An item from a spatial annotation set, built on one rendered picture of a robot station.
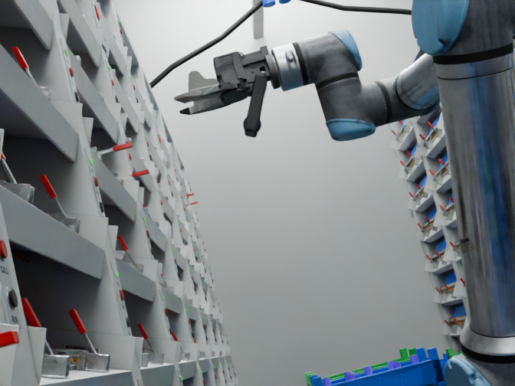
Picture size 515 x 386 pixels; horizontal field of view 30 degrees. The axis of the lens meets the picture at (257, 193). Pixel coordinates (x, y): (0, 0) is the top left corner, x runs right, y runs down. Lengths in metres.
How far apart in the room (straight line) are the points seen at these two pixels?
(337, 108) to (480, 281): 0.56
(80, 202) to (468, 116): 0.60
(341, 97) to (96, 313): 0.70
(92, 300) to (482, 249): 0.59
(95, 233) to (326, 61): 0.65
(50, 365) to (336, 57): 1.07
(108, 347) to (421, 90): 0.78
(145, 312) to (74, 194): 0.72
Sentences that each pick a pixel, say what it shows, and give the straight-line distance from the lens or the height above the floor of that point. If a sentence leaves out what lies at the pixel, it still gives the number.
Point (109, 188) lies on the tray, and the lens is 1.84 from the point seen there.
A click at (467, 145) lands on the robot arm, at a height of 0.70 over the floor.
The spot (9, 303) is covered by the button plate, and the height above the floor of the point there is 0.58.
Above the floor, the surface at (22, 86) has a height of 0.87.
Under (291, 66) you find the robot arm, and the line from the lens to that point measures 1.92.
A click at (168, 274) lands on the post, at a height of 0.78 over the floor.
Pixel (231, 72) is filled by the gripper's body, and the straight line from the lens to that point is 1.93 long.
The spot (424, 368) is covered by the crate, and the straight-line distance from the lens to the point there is 2.33.
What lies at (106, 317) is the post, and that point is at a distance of 1.49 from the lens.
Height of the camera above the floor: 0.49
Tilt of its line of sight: 9 degrees up
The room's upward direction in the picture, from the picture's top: 14 degrees counter-clockwise
